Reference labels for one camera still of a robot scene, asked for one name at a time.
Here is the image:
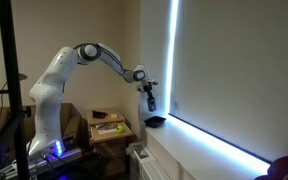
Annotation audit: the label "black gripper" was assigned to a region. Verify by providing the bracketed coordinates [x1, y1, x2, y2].
[142, 83, 156, 103]

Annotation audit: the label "dark blue can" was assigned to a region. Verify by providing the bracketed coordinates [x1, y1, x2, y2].
[146, 98, 157, 113]

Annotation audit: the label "black plastic tray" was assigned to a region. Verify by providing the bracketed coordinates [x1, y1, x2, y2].
[143, 115, 167, 129]

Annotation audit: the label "flat wooden drawer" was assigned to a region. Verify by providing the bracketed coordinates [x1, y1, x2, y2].
[89, 121, 136, 145]

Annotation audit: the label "photo card on radiator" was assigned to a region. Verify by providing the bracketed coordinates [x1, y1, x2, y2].
[135, 146, 151, 160]

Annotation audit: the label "wooden bedside cabinet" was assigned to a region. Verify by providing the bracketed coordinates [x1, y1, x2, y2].
[85, 107, 137, 178]

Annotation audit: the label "white radiator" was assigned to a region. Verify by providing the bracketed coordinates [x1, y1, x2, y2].
[127, 142, 172, 180]

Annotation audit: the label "window roller blind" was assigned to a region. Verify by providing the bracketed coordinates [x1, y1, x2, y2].
[168, 0, 288, 165]

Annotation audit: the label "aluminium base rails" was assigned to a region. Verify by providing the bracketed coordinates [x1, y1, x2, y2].
[0, 146, 83, 179]

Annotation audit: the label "black tripod stand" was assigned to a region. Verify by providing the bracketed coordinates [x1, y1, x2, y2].
[0, 0, 32, 180]

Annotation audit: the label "maroon cap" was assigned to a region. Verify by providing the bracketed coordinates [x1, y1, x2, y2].
[254, 154, 288, 180]

